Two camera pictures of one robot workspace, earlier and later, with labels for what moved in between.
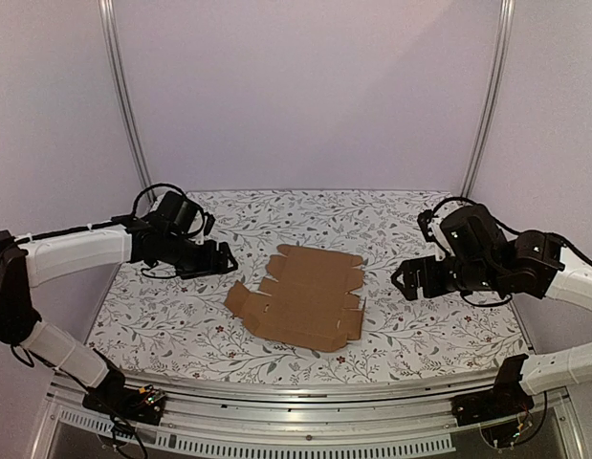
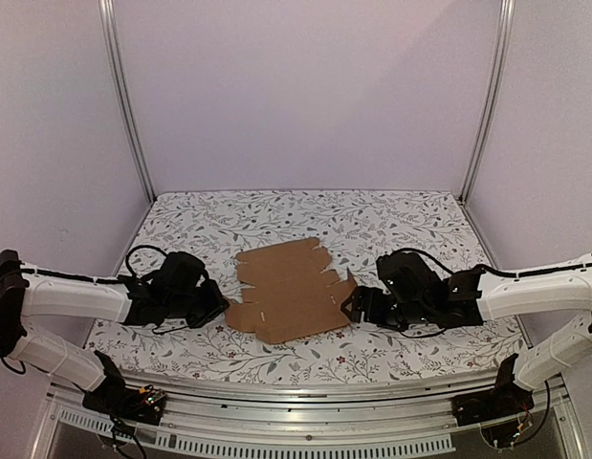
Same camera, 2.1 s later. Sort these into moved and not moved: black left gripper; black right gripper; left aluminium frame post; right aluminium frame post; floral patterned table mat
Moved: black right gripper; black left gripper
Not moved: left aluminium frame post; floral patterned table mat; right aluminium frame post
